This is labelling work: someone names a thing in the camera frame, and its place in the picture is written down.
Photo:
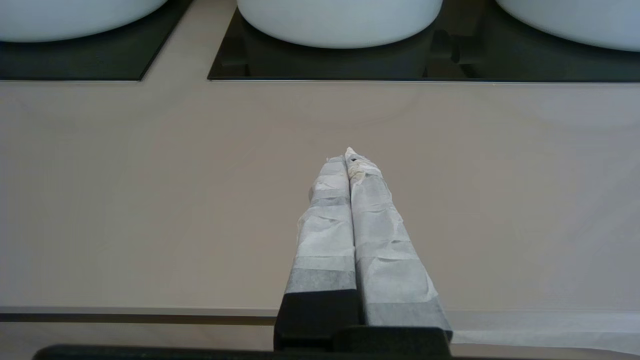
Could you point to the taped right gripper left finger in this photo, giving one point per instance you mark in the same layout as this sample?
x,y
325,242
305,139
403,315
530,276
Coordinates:
x,y
325,240

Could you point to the black glass cooktop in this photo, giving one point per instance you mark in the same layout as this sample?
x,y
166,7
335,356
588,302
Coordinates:
x,y
100,60

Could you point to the white cooking pot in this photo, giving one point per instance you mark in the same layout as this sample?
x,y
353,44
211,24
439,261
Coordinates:
x,y
340,22
590,22
75,20

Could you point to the right black mat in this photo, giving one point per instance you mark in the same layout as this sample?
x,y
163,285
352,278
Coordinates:
x,y
350,65

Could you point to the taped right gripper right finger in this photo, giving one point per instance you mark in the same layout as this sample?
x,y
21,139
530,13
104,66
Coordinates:
x,y
390,260

